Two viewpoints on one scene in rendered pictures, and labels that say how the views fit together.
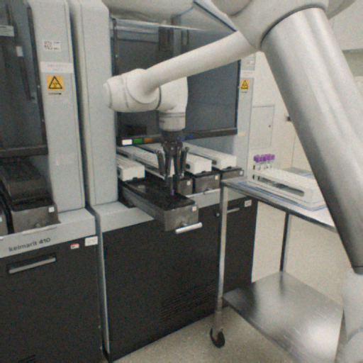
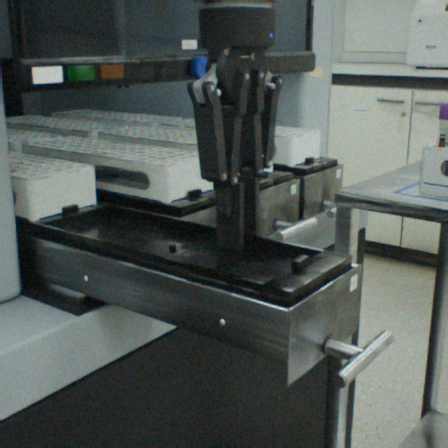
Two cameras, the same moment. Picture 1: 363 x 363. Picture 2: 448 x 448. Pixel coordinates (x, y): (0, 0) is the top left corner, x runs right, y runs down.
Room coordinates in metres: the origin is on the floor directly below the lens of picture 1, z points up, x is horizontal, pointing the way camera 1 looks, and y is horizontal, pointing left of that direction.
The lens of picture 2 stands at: (0.54, 0.25, 1.01)
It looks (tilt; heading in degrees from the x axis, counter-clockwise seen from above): 16 degrees down; 341
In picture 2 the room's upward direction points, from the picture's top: straight up
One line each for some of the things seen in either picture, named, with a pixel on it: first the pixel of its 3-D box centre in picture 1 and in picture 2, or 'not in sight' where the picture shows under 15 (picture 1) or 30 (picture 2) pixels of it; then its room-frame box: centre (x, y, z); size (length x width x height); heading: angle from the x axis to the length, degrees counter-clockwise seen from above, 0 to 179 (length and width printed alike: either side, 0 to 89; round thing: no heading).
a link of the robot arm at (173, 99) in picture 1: (168, 88); not in sight; (1.13, 0.05, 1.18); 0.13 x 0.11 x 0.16; 126
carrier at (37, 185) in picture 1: (28, 188); not in sight; (1.05, 0.52, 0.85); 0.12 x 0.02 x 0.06; 125
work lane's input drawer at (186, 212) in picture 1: (138, 189); (87, 245); (1.26, 0.18, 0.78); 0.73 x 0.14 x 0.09; 34
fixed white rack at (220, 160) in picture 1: (208, 158); (235, 143); (1.61, -0.14, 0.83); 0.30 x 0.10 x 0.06; 34
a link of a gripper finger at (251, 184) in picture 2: (175, 183); (246, 209); (1.14, 0.02, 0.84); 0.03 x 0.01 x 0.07; 34
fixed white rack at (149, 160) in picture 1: (157, 166); (113, 169); (1.44, 0.11, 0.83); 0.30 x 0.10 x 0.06; 34
